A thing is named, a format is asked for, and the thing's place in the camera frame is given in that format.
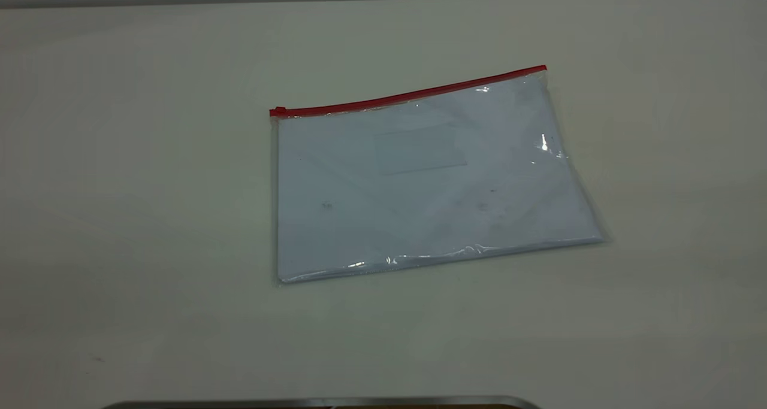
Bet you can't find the clear plastic zipper bag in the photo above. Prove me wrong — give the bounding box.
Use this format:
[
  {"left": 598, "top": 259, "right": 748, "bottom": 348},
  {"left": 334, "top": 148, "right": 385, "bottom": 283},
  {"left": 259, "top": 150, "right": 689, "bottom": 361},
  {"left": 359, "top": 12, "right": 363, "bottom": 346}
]
[{"left": 268, "top": 65, "right": 612, "bottom": 285}]

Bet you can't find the metal bar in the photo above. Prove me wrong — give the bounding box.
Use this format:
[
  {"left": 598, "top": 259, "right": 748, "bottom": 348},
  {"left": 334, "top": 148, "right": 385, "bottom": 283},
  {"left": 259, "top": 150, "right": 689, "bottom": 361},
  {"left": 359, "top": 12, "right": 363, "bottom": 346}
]
[{"left": 102, "top": 396, "right": 543, "bottom": 409}]

